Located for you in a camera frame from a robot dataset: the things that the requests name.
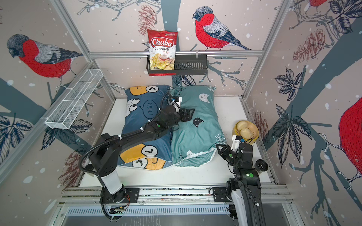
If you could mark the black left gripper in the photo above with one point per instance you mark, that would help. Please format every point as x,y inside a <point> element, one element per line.
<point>188,117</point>

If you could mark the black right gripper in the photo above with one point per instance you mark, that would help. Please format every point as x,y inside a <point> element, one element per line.
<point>223,152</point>

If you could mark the teal cat pillow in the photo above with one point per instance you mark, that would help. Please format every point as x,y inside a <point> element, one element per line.
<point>194,143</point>

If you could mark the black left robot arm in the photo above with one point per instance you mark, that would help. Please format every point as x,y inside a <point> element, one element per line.
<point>102,162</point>

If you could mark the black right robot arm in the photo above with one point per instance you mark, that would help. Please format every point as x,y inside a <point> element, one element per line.
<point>245,188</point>

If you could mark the beige bread roll lower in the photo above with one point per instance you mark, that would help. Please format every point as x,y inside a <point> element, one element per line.
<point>247,134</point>

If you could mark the beige bread roll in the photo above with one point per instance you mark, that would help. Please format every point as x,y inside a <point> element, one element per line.
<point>247,134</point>
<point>241,125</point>

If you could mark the beige bread roll upper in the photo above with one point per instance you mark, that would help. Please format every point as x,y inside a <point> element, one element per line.
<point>241,125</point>

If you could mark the yellow bowl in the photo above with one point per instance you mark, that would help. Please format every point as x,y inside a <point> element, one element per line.
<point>253,128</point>

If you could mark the small jar black lid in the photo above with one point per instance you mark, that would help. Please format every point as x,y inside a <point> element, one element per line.
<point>261,166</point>

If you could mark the red Chuba chips bag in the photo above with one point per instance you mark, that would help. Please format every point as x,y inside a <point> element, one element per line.
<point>162,52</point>

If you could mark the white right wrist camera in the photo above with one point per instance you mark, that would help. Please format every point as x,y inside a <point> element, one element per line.
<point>236,140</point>

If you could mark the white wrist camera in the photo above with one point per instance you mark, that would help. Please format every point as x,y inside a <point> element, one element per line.
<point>236,140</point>
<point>175,101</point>

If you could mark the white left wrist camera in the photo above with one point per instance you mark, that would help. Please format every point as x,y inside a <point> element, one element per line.
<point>175,101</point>

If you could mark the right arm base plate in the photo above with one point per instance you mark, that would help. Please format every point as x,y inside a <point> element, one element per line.
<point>220,194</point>

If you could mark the black wall basket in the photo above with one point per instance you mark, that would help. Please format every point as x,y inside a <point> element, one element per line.
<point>183,65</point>

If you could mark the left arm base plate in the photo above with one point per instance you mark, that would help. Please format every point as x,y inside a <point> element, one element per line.
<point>125,195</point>

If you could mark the white wire basket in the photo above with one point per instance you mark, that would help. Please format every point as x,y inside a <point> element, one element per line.
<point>75,98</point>

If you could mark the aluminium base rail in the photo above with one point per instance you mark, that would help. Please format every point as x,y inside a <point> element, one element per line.
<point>152,201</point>

